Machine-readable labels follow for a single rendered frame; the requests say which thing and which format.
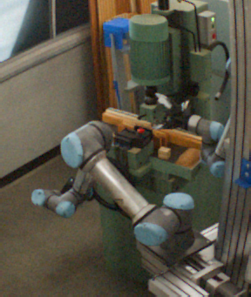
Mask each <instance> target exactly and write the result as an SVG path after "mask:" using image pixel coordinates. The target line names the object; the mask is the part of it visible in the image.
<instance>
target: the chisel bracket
mask: <svg viewBox="0 0 251 297"><path fill-rule="evenodd" d="M164 110H166V109H165V105H163V104H160V103H159V102H158V100H157V104H156V105H146V104H142V105H140V106H139V115H140V116H142V115H145V113H146V116H145V117H143V118H141V120H145V121H147V122H150V123H152V122H154V121H155V120H156V119H158V118H161V117H162V116H163V115H165V112H164Z"/></svg>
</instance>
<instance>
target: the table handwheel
mask: <svg viewBox="0 0 251 297"><path fill-rule="evenodd" d="M106 158H107V159H108V160H109V161H110V162H112V163H113V165H114V167H116V168H117V169H118V170H119V171H120V172H121V175H122V176H123V177H125V179H126V180H127V181H129V182H130V184H131V185H132V186H133V187H134V188H135V189H136V190H137V188H136V185H135V182H134V179H133V177H132V175H131V174H130V173H129V171H127V170H126V169H125V168H124V167H123V166H122V165H121V163H120V162H119V161H117V160H116V159H114V158H111V157H108V156H106ZM92 191H93V193H96V191H95V190H94V188H93V186H92ZM96 194H97V193H96ZM94 199H96V200H97V201H98V202H99V203H100V204H101V205H102V206H104V207H106V208H108V209H110V210H113V211H117V212H122V211H124V210H123V209H122V208H121V207H120V206H119V204H118V203H116V202H115V201H113V203H114V204H111V203H109V202H108V201H106V200H105V199H102V198H101V197H100V196H98V194H97V196H96V197H95V198H94Z"/></svg>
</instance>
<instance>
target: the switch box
mask: <svg viewBox="0 0 251 297"><path fill-rule="evenodd" d="M197 18H198V29H199V31H200V43H202V44H205V45H210V44H211V43H214V42H216V40H217V31H216V27H217V23H216V14H215V13H213V12H212V11H205V12H201V13H200V14H198V15H197ZM212 18H213V19H214V23H212V24H213V25H214V30H213V31H212V29H213V28H212V24H211V22H212ZM213 34H215V36H216V37H215V40H214V41H213V42H212V40H213V36H212V35H213Z"/></svg>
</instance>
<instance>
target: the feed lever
mask: <svg viewBox="0 0 251 297"><path fill-rule="evenodd" d="M199 84H200V83H199V82H197V83H196V84H192V83H187V84H186V89H185V90H184V91H179V92H175V93H172V94H168V95H165V96H164V97H167V98H170V97H173V96H177V95H180V94H183V93H186V94H187V95H190V96H194V97H196V96H197V94H198V92H199ZM158 99H159V98H146V99H145V104H146V105H151V104H152V102H154V101H157V100H158Z"/></svg>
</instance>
